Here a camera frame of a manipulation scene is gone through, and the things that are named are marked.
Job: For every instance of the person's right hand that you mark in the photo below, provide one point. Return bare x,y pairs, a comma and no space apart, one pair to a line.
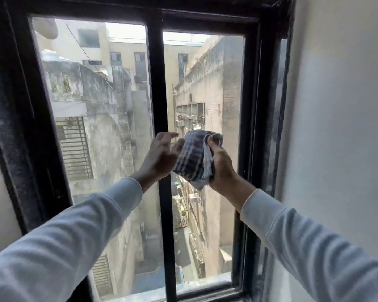
222,168

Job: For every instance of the person's left hand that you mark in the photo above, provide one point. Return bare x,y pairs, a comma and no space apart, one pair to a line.
159,160

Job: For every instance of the person's left thumb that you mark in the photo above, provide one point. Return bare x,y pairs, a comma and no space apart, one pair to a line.
177,151

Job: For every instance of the person's right thumb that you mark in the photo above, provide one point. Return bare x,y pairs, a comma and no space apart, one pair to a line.
213,143

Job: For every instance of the blue checked cleaning cloth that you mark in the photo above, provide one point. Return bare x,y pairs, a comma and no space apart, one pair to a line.
193,160

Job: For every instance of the person's left forearm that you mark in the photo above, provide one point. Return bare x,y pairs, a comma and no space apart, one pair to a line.
66,235

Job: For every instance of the person's right forearm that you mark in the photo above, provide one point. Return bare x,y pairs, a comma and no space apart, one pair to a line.
305,245

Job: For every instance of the tall brown brick building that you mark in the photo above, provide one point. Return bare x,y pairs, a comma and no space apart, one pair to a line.
214,91

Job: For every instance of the narrow window glass pane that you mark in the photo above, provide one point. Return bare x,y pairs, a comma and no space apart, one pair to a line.
204,91

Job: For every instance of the grey weathered concrete building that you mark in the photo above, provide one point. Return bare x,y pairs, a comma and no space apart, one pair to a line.
100,128

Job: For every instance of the wide window glass pane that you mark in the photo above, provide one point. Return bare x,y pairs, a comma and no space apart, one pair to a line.
97,100

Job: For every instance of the beige building with windows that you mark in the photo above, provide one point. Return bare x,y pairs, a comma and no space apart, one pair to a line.
126,53

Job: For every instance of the black window frame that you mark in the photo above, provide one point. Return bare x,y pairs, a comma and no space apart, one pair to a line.
25,122

